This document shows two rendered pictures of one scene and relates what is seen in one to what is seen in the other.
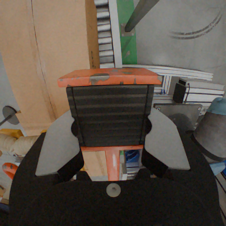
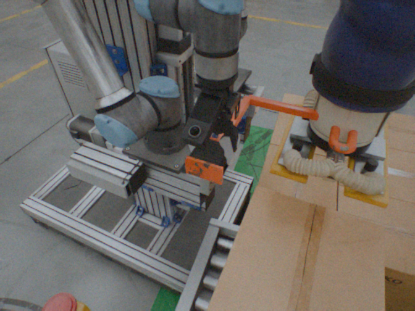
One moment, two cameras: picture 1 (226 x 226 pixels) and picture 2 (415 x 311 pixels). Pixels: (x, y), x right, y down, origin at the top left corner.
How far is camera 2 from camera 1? 52 cm
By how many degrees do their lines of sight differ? 21
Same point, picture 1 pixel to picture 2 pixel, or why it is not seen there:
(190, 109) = (139, 152)
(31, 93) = (341, 258)
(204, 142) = (153, 116)
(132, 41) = not seen: outside the picture
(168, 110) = (166, 160)
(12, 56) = not seen: outside the picture
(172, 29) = not seen: outside the picture
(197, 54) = (24, 260)
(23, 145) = (313, 166)
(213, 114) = (137, 136)
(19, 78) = (354, 290)
